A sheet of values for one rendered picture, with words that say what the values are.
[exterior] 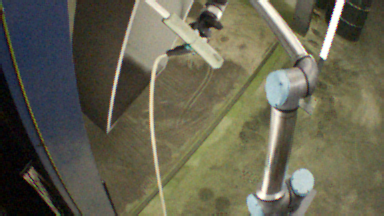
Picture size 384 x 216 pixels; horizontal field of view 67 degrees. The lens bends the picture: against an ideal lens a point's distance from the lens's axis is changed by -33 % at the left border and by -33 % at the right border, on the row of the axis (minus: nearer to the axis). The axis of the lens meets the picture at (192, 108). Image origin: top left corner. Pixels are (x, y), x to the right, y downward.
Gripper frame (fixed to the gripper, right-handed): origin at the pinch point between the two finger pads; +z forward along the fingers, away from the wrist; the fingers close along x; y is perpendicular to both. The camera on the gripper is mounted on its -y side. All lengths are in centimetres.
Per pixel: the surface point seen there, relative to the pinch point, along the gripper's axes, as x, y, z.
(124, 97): -27, 87, -3
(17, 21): 72, -64, 65
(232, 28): -95, 114, -129
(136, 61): -25, 93, -30
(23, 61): 66, -57, 67
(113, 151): -52, 117, 20
